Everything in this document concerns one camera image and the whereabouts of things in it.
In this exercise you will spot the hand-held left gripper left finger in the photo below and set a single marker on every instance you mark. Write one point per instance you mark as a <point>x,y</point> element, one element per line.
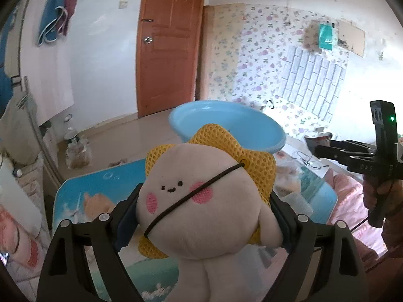
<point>126,223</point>

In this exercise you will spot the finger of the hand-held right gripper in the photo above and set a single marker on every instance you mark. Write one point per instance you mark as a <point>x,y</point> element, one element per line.
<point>321,143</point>
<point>340,154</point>

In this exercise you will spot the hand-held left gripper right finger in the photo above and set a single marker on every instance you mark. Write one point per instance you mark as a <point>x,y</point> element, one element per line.
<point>285,226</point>

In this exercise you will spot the beige plush toy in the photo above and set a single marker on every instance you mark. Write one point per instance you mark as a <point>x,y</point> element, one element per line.
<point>195,214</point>

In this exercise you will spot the blue plastic basin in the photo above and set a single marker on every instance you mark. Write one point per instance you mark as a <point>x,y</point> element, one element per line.
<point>220,116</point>

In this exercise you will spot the printed desktop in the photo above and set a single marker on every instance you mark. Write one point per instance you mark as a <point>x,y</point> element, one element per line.
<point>91,188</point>

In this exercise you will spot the person's right hand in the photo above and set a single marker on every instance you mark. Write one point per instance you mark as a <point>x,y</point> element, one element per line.
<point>369,193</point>

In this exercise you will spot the pink blanket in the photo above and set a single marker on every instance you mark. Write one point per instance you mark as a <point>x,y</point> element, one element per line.
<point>352,201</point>

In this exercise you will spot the clear bag of scraps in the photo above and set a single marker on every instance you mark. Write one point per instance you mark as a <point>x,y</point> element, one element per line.
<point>78,155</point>

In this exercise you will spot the green paper bag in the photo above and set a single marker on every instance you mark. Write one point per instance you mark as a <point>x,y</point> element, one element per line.
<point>326,36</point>

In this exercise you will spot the brown cardboard sheet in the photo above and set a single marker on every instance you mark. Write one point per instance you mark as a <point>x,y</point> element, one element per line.
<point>351,37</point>

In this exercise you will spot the grey cloth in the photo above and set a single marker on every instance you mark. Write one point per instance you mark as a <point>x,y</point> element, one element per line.
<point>19,132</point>

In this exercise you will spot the brown wooden door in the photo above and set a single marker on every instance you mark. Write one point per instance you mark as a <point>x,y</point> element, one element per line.
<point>170,53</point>

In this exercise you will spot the blue hanging garment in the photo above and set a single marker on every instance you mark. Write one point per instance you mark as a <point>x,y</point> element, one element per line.
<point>6,78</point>

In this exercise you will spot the blue towel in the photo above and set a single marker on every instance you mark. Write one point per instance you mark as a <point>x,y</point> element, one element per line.
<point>52,9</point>

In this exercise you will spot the maroon towel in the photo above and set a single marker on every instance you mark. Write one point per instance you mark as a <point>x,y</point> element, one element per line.
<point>71,3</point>

